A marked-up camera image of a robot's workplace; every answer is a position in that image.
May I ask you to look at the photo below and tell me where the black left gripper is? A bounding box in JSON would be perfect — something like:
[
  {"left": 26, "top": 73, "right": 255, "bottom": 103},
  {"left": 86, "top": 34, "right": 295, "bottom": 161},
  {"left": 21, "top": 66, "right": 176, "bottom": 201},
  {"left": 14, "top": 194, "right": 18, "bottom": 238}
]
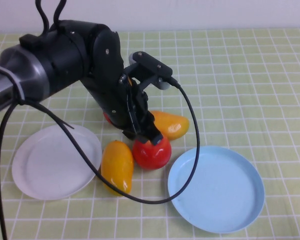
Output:
[{"left": 118, "top": 72, "right": 164, "bottom": 146}]

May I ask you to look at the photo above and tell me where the light blue round plate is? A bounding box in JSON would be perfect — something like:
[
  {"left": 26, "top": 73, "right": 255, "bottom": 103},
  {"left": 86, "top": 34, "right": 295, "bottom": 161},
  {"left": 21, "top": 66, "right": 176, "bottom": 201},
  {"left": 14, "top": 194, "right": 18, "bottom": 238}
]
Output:
[{"left": 167, "top": 145, "right": 265, "bottom": 234}]

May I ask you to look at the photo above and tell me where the red apple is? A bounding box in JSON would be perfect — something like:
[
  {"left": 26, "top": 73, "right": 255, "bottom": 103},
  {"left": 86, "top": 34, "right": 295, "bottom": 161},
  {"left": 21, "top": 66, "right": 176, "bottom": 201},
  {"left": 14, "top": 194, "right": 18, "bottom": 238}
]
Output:
[
  {"left": 132, "top": 136, "right": 173, "bottom": 171},
  {"left": 102, "top": 111, "right": 114, "bottom": 125}
]

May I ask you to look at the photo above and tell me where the black camera cable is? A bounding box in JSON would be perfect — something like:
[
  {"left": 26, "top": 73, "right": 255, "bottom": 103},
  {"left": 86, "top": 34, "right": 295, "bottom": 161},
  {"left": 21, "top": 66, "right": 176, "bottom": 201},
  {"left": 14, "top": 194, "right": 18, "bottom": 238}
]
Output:
[{"left": 22, "top": 77, "right": 201, "bottom": 205}]

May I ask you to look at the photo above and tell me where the white cable tie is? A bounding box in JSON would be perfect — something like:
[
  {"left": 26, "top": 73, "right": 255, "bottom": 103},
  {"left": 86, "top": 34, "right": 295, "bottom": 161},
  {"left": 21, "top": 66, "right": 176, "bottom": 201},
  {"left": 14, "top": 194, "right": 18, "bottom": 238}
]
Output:
[{"left": 0, "top": 66, "right": 26, "bottom": 106}]

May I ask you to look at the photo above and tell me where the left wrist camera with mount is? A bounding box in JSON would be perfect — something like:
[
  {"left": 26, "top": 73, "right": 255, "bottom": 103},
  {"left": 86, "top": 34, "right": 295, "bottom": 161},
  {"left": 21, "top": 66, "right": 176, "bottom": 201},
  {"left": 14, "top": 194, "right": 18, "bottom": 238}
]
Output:
[{"left": 128, "top": 51, "right": 173, "bottom": 91}]

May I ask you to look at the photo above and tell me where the green checkered tablecloth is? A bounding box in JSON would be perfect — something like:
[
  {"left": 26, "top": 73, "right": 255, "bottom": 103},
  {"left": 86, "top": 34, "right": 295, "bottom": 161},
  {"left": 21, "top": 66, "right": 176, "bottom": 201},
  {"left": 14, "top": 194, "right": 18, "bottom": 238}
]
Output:
[{"left": 0, "top": 28, "right": 300, "bottom": 240}]

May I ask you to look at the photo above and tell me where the orange mango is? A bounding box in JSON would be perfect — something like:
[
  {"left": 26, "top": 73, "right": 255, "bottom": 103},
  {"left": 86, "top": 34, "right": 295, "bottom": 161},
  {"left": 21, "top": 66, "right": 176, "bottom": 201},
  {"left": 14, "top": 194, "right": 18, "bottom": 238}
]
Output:
[{"left": 149, "top": 110, "right": 190, "bottom": 141}]

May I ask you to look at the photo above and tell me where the black looped cable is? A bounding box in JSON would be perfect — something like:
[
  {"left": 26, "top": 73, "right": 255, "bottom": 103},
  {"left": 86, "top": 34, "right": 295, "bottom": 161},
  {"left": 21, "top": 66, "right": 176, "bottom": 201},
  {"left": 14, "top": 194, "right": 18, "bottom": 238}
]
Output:
[
  {"left": 53, "top": 0, "right": 67, "bottom": 28},
  {"left": 34, "top": 0, "right": 51, "bottom": 35}
]

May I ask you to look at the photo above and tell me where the white round plate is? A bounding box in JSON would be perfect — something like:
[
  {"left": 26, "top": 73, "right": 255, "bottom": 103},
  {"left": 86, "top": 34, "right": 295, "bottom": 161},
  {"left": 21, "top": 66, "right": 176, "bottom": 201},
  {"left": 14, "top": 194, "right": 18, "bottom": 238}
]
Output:
[{"left": 11, "top": 124, "right": 103, "bottom": 201}]

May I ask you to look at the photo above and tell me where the yellow mango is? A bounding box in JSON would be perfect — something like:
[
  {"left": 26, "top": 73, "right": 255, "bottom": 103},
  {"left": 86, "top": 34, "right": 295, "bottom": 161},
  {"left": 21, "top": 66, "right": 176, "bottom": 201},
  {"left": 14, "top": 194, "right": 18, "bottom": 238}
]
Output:
[{"left": 100, "top": 140, "right": 135, "bottom": 197}]

